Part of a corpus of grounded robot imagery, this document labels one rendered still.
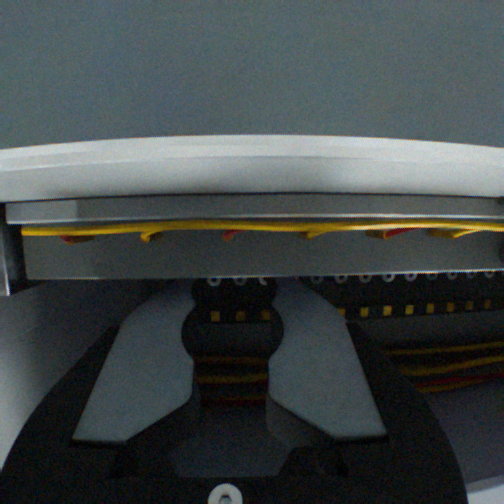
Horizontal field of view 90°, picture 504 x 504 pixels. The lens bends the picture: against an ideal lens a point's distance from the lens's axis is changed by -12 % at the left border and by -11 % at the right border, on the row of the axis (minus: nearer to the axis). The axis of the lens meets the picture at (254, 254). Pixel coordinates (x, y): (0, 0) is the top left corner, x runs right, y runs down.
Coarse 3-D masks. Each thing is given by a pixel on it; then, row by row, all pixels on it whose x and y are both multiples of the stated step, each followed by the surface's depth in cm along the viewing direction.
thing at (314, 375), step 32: (288, 288) 11; (288, 320) 9; (320, 320) 9; (288, 352) 8; (320, 352) 8; (352, 352) 8; (288, 384) 7; (320, 384) 7; (352, 384) 7; (288, 416) 6; (320, 416) 6; (352, 416) 6; (320, 448) 6
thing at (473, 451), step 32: (384, 352) 26; (416, 352) 26; (448, 352) 27; (480, 352) 28; (224, 384) 27; (256, 384) 24; (416, 384) 22; (448, 384) 23; (480, 384) 24; (224, 416) 22; (256, 416) 22; (448, 416) 20; (480, 416) 20; (192, 448) 18; (224, 448) 19; (256, 448) 19; (288, 448) 18; (480, 448) 17; (480, 480) 11
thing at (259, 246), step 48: (48, 240) 8; (96, 240) 8; (144, 240) 7; (192, 240) 8; (240, 240) 8; (288, 240) 8; (336, 240) 8; (384, 240) 8; (432, 240) 8; (480, 240) 8
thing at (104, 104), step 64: (0, 0) 2; (64, 0) 2; (128, 0) 2; (192, 0) 2; (256, 0) 2; (320, 0) 2; (384, 0) 2; (448, 0) 2; (0, 64) 2; (64, 64) 2; (128, 64) 2; (192, 64) 2; (256, 64) 2; (320, 64) 2; (384, 64) 2; (448, 64) 2; (0, 128) 2; (64, 128) 2; (128, 128) 2; (192, 128) 2; (256, 128) 2; (320, 128) 2; (384, 128) 2; (448, 128) 2; (0, 192) 5; (64, 192) 6; (128, 192) 7; (192, 192) 7; (256, 192) 7; (384, 192) 7; (448, 192) 7; (0, 256) 7; (0, 320) 9
